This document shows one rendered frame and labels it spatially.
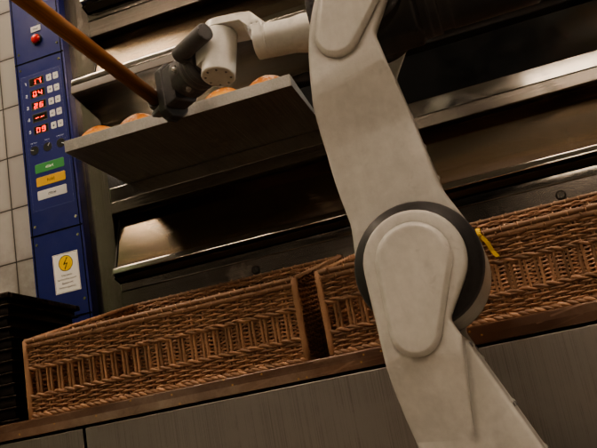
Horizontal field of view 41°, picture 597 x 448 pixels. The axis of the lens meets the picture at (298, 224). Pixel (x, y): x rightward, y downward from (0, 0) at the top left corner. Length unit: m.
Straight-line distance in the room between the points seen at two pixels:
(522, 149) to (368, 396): 0.80
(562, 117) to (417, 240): 1.10
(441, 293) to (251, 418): 0.58
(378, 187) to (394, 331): 0.18
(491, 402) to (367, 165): 0.30
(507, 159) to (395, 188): 0.96
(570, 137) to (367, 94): 0.99
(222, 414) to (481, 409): 0.58
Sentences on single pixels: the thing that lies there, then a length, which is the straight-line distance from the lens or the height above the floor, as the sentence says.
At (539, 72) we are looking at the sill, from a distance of 1.93.
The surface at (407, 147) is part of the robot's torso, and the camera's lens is 0.93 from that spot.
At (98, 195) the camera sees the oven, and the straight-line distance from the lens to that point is 2.17.
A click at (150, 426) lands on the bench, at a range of 1.41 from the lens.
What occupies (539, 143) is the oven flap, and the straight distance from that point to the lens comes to 1.87.
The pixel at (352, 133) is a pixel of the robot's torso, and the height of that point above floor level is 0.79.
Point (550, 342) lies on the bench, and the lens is 1.25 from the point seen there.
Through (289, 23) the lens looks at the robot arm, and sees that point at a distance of 1.49.
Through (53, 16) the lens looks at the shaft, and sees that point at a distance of 1.39.
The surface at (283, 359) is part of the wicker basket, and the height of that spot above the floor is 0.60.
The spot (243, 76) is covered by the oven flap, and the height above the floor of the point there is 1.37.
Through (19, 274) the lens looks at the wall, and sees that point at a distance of 2.26.
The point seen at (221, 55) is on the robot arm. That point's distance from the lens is 1.51.
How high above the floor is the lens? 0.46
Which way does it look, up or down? 15 degrees up
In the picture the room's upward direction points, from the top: 11 degrees counter-clockwise
